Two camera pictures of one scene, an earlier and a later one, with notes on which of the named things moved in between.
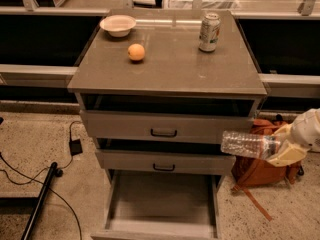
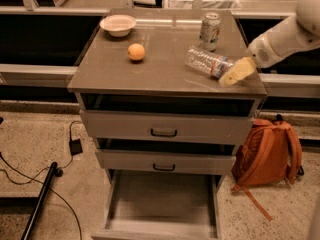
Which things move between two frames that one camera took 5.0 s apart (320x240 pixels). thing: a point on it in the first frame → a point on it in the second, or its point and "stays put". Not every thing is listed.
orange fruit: x=136 y=52 stays put
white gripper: x=306 y=129 → x=262 y=53
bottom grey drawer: x=162 y=207 stays put
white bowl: x=118 y=25 stays put
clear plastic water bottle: x=249 y=144 → x=208 y=62
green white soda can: x=209 y=32 stays put
